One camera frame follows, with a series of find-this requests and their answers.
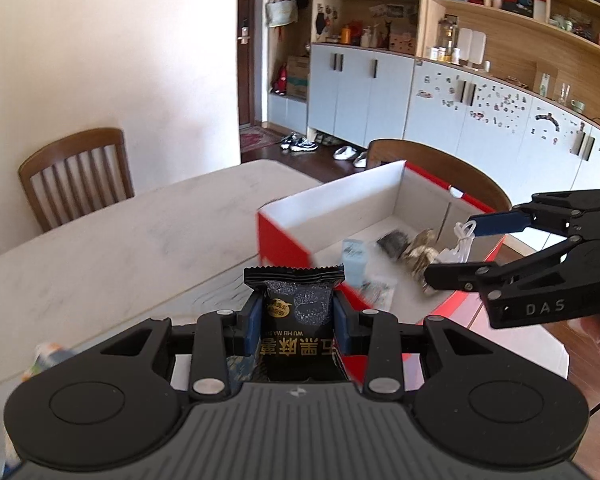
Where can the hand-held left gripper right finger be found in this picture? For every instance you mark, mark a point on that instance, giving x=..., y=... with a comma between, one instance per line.
x=341, y=320

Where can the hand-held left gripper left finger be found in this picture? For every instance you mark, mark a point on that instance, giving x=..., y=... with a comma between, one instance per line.
x=254, y=317

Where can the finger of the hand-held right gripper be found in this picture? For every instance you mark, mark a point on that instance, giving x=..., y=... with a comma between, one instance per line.
x=500, y=222
x=455, y=275

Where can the black snack packet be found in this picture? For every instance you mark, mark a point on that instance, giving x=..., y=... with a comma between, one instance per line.
x=295, y=305

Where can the gold foil snack bag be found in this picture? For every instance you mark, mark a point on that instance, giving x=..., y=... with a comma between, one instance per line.
x=420, y=250

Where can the white printed snack packet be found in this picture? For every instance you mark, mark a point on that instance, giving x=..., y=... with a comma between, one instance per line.
x=380, y=292

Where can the light blue carton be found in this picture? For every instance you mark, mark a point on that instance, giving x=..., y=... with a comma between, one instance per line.
x=355, y=260

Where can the small dark crinkled packet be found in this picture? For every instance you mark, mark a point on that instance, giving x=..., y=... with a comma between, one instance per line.
x=394, y=244

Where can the red cardboard box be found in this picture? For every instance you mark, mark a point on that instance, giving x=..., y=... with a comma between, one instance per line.
x=280, y=240

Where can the white marble desktop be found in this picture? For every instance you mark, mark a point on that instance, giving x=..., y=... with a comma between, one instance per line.
x=130, y=240

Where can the brown curved-back wooden chair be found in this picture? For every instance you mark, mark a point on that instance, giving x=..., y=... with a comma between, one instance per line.
x=440, y=170

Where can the pale green cup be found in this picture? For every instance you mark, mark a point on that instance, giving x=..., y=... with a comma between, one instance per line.
x=577, y=106

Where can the clear drinking glass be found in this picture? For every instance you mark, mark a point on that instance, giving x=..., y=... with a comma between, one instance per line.
x=565, y=95

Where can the white slipper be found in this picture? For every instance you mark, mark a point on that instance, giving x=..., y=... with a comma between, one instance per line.
x=361, y=160
x=345, y=152

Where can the kraft paper bag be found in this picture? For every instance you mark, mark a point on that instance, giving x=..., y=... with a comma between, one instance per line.
x=545, y=80

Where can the red patterned rug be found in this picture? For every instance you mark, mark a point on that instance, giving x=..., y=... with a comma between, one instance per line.
x=257, y=140

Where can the black white sneaker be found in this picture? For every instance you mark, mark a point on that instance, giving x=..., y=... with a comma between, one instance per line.
x=289, y=142
x=307, y=144

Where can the white rounded containers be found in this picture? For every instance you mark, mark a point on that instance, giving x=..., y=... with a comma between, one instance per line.
x=471, y=45

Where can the glass dispenser jar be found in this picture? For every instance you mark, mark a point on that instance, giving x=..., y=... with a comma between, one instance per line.
x=449, y=35

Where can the kraft storage box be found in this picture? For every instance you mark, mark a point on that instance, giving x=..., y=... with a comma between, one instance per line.
x=402, y=37

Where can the brown slatted wooden chair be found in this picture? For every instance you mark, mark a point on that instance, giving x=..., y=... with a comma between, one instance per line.
x=75, y=175

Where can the red bag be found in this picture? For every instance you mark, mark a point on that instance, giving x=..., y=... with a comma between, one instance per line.
x=280, y=80

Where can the orange bottle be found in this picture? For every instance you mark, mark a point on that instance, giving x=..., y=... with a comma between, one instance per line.
x=347, y=35

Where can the printed cardboard carton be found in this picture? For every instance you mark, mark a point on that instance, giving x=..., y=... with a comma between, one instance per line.
x=298, y=77

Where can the brown wooden door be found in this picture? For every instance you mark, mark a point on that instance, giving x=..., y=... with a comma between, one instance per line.
x=250, y=60

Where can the hanging pale tote bag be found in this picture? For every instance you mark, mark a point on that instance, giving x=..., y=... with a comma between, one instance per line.
x=281, y=12

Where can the white wooden wall cabinet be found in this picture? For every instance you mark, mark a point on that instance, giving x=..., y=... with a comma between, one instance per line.
x=380, y=95

